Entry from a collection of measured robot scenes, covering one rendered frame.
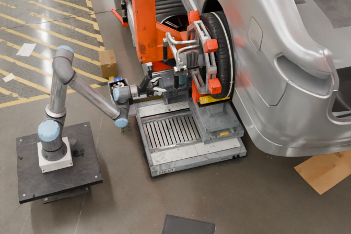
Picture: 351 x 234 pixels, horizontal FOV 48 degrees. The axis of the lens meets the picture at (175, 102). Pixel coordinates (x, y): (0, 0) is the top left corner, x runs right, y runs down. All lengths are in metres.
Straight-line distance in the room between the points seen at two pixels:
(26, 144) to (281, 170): 2.10
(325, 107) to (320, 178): 1.44
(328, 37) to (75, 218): 2.36
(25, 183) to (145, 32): 1.49
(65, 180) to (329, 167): 2.16
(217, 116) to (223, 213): 0.83
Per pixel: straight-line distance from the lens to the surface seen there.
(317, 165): 3.63
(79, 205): 3.32
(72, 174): 3.12
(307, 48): 2.02
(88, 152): 3.21
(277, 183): 3.44
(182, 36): 3.56
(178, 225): 2.78
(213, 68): 2.81
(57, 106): 2.97
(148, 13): 3.23
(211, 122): 3.44
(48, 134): 2.94
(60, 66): 2.59
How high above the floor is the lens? 2.83
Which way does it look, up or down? 47 degrees down
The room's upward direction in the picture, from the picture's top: straight up
